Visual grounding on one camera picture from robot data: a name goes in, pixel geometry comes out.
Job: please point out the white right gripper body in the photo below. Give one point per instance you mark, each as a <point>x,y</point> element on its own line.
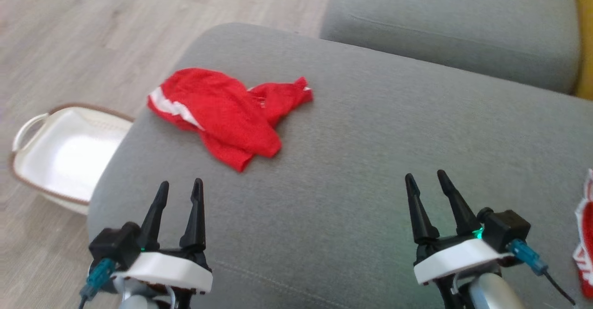
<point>454,258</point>

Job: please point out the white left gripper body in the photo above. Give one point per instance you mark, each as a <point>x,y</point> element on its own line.
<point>167,272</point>

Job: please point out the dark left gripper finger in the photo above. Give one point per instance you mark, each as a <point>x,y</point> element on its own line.
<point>155,221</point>
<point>197,221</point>

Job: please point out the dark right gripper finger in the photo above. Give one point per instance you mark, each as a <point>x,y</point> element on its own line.
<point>421,216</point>
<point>461,211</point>

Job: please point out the red mesh shorts white stripe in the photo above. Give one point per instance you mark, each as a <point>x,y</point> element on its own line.
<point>217,110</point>

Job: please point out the red basketball jersey white sleeves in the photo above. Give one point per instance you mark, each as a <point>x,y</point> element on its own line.
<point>587,235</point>

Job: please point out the grey sofa seat cushion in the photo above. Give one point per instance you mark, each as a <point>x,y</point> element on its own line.
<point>370,137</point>

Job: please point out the white laundry basket brown rim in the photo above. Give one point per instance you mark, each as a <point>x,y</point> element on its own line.
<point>69,156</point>

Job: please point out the grey sofa armrest cushion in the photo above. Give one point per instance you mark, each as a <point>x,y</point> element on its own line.
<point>454,22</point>

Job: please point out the yellow sofa pillow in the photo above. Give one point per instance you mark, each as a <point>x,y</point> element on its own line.
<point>586,31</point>

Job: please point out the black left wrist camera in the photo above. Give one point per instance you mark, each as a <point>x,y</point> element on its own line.
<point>113,244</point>

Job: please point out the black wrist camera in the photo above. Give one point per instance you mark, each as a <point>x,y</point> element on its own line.
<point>113,244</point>
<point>507,228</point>

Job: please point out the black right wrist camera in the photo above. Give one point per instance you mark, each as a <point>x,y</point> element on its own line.
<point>507,228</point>

